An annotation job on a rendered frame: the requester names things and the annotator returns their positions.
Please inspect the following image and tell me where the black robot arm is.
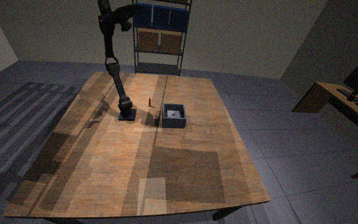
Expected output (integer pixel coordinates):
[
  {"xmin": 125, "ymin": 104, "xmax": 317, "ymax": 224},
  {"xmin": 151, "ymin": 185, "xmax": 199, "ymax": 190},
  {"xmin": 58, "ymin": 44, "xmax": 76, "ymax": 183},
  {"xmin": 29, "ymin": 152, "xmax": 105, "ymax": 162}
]
[{"xmin": 98, "ymin": 0, "xmax": 132, "ymax": 117}]

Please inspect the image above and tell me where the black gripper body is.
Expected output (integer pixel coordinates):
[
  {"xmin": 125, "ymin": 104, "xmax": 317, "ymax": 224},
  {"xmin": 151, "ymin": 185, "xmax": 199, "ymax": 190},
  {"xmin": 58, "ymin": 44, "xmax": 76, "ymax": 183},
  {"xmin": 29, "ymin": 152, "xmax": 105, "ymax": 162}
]
[{"xmin": 110, "ymin": 7, "xmax": 127, "ymax": 24}]

